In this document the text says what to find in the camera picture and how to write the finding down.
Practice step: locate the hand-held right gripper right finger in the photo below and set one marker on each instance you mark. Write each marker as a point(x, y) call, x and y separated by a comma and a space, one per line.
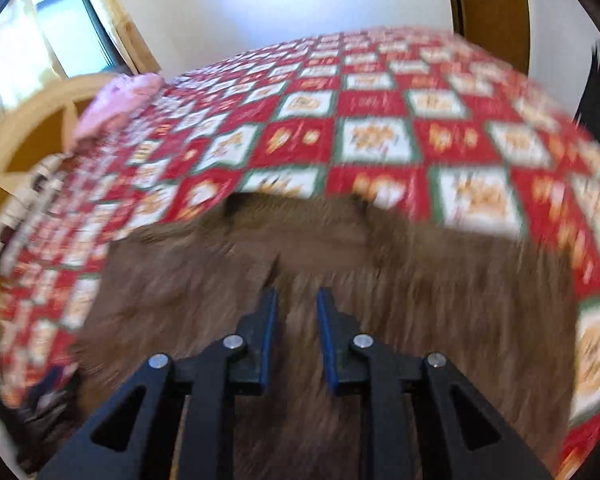
point(326, 342)

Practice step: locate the brown wooden door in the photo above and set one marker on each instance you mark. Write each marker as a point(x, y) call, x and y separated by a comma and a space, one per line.
point(495, 5)

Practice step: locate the pink pillow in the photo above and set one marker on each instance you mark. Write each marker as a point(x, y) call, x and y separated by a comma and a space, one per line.
point(115, 105)

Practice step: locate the red checkered printed blanket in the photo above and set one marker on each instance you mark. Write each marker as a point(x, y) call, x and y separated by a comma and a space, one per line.
point(370, 105)

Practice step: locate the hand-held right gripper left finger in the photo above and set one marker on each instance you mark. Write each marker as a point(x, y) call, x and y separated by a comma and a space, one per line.
point(269, 332)

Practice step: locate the window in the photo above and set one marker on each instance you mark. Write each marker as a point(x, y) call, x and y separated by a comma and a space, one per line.
point(75, 35)

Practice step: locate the brown knitted garment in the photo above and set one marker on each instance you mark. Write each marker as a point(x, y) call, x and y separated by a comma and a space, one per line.
point(430, 310)

